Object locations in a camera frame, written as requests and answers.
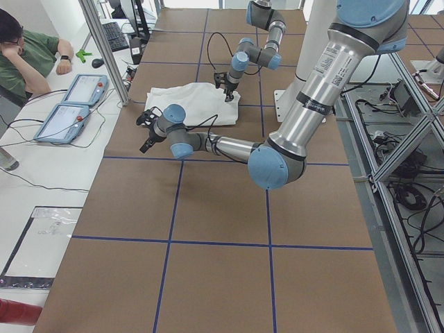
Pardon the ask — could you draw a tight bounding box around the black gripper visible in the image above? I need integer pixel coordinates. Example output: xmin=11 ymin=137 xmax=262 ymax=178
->
xmin=139 ymin=121 xmax=167 ymax=153
xmin=223 ymin=74 xmax=240 ymax=102

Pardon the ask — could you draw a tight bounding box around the white printed t-shirt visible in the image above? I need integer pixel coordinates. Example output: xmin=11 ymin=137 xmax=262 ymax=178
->
xmin=145 ymin=83 xmax=241 ymax=126

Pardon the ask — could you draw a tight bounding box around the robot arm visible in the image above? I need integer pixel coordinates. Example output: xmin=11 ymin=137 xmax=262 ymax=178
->
xmin=215 ymin=1 xmax=286 ymax=102
xmin=137 ymin=1 xmax=409 ymax=189

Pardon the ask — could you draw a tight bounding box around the far blue teach pendant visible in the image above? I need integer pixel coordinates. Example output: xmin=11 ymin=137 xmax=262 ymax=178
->
xmin=62 ymin=74 xmax=109 ymax=106

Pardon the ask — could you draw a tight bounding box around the blue teach pendant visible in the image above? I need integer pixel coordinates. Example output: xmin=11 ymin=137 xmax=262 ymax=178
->
xmin=33 ymin=103 xmax=90 ymax=144
xmin=62 ymin=74 xmax=109 ymax=106

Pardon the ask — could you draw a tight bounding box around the near blue teach pendant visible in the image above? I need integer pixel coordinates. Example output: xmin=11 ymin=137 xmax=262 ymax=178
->
xmin=33 ymin=103 xmax=90 ymax=144

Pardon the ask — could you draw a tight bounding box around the black computer mouse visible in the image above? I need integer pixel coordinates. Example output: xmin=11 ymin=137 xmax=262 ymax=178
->
xmin=91 ymin=58 xmax=104 ymax=69

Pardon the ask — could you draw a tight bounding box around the brown table mat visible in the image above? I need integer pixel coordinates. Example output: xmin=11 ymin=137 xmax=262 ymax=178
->
xmin=35 ymin=8 xmax=396 ymax=332

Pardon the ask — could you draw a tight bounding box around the black monitor stand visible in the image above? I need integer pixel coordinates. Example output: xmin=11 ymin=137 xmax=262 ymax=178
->
xmin=120 ymin=0 xmax=151 ymax=65

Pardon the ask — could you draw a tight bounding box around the black keyboard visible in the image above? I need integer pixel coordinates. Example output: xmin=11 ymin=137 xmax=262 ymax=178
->
xmin=102 ymin=22 xmax=129 ymax=52

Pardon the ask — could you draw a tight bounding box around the green plastic tool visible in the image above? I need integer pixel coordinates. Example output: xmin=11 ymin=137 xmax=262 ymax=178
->
xmin=76 ymin=49 xmax=92 ymax=63

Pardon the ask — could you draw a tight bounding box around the person in green shirt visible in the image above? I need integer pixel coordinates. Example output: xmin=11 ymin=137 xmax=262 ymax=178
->
xmin=1 ymin=10 xmax=74 ymax=107

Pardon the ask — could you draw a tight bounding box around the clear plastic sheet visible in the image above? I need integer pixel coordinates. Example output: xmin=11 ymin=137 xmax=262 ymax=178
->
xmin=1 ymin=206 xmax=82 ymax=290

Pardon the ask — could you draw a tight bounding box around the red cylinder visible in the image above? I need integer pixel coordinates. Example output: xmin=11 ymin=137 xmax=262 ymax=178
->
xmin=0 ymin=298 xmax=42 ymax=326

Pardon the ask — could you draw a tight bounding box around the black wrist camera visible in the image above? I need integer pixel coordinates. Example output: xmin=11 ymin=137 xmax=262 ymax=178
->
xmin=136 ymin=106 xmax=162 ymax=126
xmin=213 ymin=72 xmax=227 ymax=89

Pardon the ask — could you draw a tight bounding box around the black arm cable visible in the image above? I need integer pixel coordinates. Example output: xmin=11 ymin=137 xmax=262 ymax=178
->
xmin=185 ymin=114 xmax=223 ymax=157
xmin=206 ymin=32 xmax=235 ymax=74

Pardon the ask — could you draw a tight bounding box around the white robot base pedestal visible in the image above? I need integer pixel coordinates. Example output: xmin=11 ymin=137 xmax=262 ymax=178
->
xmin=274 ymin=0 xmax=337 ymax=123

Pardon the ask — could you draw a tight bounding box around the aluminium frame post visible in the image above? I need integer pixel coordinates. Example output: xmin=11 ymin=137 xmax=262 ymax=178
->
xmin=78 ymin=0 xmax=129 ymax=106

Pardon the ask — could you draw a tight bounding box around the aluminium frame rack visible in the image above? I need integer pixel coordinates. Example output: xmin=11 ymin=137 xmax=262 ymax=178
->
xmin=336 ymin=42 xmax=443 ymax=332

